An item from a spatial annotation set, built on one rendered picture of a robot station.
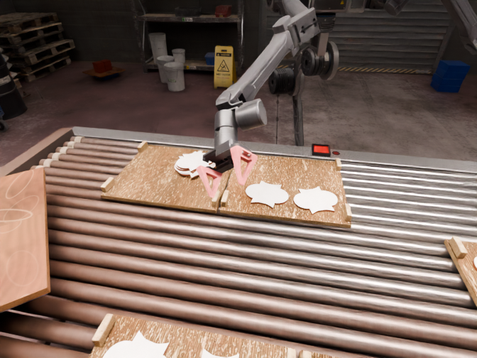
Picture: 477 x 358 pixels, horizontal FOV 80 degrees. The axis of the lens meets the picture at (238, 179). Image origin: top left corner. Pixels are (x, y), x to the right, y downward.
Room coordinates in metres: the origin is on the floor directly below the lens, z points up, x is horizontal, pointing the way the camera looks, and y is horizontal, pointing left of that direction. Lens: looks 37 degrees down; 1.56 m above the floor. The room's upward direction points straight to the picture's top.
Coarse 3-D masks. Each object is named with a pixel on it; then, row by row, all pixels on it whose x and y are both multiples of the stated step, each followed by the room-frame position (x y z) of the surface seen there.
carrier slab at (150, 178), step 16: (144, 160) 0.96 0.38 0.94; (160, 160) 0.96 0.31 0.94; (176, 160) 0.96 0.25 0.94; (128, 176) 0.85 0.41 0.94; (144, 176) 0.85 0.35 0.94; (160, 176) 0.85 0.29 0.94; (176, 176) 0.85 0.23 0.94; (208, 176) 0.85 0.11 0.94; (224, 176) 0.85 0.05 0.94; (112, 192) 0.75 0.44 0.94; (128, 192) 0.75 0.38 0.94; (144, 192) 0.75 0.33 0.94; (160, 192) 0.75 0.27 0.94; (176, 192) 0.75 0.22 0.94; (192, 192) 0.75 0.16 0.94; (192, 208) 0.68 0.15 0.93; (208, 208) 0.68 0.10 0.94
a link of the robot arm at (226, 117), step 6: (234, 108) 0.65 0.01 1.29; (216, 114) 0.65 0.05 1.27; (222, 114) 0.64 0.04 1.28; (228, 114) 0.64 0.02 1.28; (234, 114) 0.65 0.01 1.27; (216, 120) 0.63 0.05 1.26; (222, 120) 0.62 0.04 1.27; (228, 120) 0.62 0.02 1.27; (234, 120) 0.63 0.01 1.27; (216, 126) 0.62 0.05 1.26; (222, 126) 0.61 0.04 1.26; (234, 126) 0.62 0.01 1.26
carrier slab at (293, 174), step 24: (264, 168) 0.90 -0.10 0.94; (288, 168) 0.90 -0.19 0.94; (312, 168) 0.90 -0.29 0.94; (240, 192) 0.75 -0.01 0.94; (288, 192) 0.75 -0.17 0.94; (336, 192) 0.75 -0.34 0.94; (264, 216) 0.65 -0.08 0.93; (288, 216) 0.64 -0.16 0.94; (312, 216) 0.64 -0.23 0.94; (336, 216) 0.64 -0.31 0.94
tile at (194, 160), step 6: (186, 156) 0.93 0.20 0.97; (192, 156) 0.93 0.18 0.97; (198, 156) 0.93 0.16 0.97; (180, 162) 0.89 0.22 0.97; (186, 162) 0.89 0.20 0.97; (192, 162) 0.89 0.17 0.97; (198, 162) 0.89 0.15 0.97; (204, 162) 0.89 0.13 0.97; (210, 162) 0.89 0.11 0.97; (180, 168) 0.86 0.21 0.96; (186, 168) 0.86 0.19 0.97; (192, 168) 0.85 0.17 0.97
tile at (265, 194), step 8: (256, 184) 0.79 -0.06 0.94; (264, 184) 0.79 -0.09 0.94; (248, 192) 0.74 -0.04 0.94; (256, 192) 0.74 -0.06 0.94; (264, 192) 0.74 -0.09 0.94; (272, 192) 0.74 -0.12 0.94; (280, 192) 0.74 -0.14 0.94; (256, 200) 0.70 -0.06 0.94; (264, 200) 0.70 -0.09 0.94; (272, 200) 0.70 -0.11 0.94; (280, 200) 0.70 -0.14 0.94; (272, 208) 0.67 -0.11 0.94
